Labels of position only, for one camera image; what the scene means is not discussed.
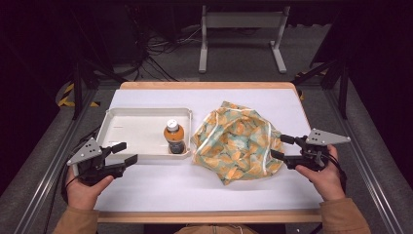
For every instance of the yellow black hazard tape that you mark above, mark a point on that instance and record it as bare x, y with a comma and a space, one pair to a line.
65, 97

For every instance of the black metal stand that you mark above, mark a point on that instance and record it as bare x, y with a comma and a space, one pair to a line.
77, 91
342, 87

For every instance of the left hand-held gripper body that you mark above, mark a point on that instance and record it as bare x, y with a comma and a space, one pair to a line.
94, 169

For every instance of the person's left hand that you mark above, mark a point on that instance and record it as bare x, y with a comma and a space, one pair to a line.
82, 193

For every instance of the aluminium rail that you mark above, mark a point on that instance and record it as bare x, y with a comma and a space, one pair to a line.
45, 182
386, 208

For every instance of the white metal stand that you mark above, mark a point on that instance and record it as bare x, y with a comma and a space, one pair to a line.
243, 19

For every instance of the white table mat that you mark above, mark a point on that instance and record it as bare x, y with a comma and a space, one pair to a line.
168, 185

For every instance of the wooden table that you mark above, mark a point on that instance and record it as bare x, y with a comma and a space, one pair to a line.
207, 85

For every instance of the white plastic tray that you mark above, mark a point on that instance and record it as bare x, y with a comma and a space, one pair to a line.
139, 130

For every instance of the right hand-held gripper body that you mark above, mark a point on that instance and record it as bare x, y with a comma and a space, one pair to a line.
308, 156

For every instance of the person's tan torso clothing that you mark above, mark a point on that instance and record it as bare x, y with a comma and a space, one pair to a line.
217, 230

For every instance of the orange print cloth bag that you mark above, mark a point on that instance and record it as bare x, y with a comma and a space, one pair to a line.
237, 143

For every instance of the orange drink bottle white cap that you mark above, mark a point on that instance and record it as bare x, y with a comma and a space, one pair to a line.
174, 136

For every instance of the person's right hand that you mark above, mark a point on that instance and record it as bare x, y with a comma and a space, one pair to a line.
326, 182

